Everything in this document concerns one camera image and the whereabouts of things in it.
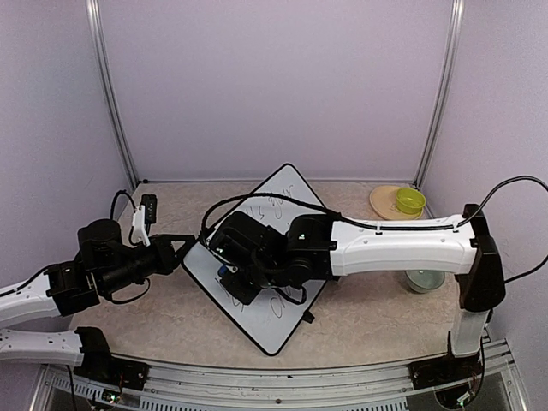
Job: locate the yellow-green plastic bowl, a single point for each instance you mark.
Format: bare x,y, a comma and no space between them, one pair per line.
410,201

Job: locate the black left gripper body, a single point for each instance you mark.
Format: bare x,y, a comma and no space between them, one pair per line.
163,265

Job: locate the blue whiteboard eraser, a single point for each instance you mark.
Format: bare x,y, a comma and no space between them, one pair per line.
223,271

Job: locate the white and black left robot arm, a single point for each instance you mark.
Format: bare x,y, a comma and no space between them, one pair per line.
102,267

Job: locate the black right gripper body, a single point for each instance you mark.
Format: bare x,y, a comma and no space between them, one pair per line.
260,278

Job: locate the white whiteboard with black frame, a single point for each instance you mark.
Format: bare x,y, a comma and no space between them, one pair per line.
286,202

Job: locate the aluminium frame post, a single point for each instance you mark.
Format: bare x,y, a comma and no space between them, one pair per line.
443,91
93,13

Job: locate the front aluminium rail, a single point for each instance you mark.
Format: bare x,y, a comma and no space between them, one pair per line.
171,386

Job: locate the beige wooden plate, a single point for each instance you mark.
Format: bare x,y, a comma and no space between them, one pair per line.
383,201

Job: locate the right aluminium frame post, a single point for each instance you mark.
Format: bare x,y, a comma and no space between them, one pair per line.
443,91

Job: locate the left aluminium frame post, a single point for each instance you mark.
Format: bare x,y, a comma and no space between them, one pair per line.
93,13

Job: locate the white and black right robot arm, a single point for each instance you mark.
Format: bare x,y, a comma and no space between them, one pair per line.
460,244

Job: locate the clear glass bowl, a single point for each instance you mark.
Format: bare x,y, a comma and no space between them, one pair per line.
423,282

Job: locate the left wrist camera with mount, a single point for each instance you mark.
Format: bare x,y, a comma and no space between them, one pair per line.
144,217

